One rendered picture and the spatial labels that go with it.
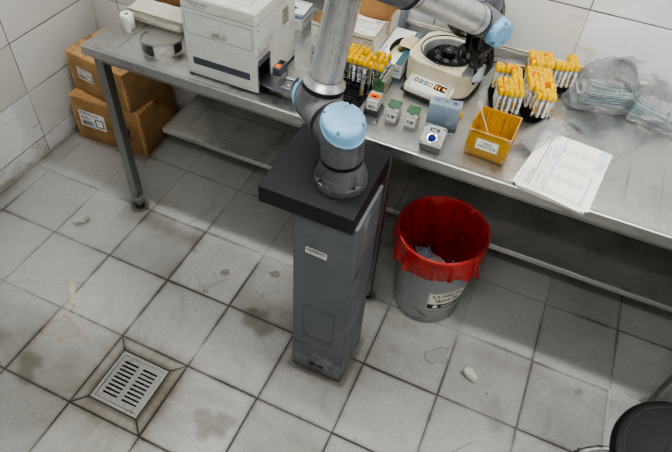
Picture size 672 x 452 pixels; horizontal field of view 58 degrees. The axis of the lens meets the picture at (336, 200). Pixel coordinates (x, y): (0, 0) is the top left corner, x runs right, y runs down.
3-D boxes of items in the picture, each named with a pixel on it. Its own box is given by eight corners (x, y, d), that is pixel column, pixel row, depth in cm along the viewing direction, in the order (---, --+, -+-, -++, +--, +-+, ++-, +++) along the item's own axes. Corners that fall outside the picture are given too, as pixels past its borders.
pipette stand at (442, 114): (423, 129, 195) (428, 104, 188) (428, 116, 200) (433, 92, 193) (454, 136, 193) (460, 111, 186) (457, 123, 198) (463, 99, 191)
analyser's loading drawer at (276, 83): (251, 85, 203) (250, 72, 200) (260, 75, 208) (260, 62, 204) (305, 102, 198) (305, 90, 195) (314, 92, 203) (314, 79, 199)
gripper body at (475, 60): (455, 62, 179) (462, 25, 170) (473, 51, 183) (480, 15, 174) (476, 73, 175) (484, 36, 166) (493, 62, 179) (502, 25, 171)
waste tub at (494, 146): (461, 152, 188) (468, 127, 181) (474, 129, 197) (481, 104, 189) (503, 167, 184) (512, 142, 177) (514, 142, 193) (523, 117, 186)
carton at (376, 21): (308, 56, 221) (309, 19, 210) (339, 21, 240) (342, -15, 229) (370, 75, 215) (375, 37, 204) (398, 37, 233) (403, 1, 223)
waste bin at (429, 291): (366, 310, 249) (377, 241, 217) (396, 248, 273) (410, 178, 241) (454, 345, 240) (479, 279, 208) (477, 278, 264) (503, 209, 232)
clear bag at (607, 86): (563, 110, 206) (582, 63, 193) (557, 81, 218) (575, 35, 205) (640, 119, 205) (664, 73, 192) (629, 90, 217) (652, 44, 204)
